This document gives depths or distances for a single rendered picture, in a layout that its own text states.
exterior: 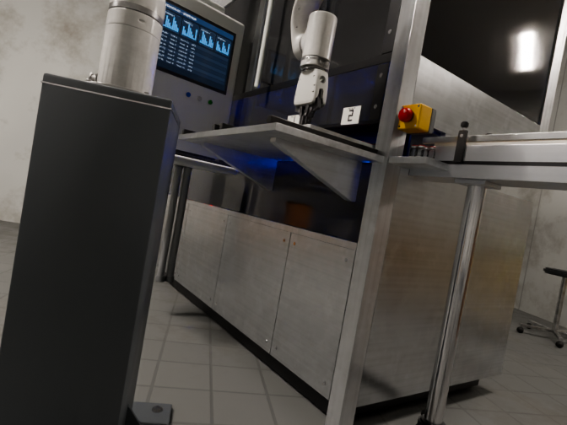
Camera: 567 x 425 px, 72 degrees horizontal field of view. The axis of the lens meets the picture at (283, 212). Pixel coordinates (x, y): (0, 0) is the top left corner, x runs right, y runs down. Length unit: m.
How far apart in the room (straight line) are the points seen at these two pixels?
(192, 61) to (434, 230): 1.31
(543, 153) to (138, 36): 0.97
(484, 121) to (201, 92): 1.25
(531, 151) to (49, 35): 4.59
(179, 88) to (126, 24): 0.98
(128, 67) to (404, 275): 1.01
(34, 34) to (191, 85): 3.23
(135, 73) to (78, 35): 3.96
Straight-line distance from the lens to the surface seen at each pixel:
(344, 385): 1.32
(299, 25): 1.30
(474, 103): 1.60
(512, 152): 1.15
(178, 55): 1.97
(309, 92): 1.15
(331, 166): 1.20
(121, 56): 0.98
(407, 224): 1.32
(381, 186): 1.21
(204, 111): 2.00
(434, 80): 1.41
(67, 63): 4.87
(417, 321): 1.48
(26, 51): 5.02
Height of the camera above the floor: 0.69
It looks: 1 degrees down
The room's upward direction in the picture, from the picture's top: 10 degrees clockwise
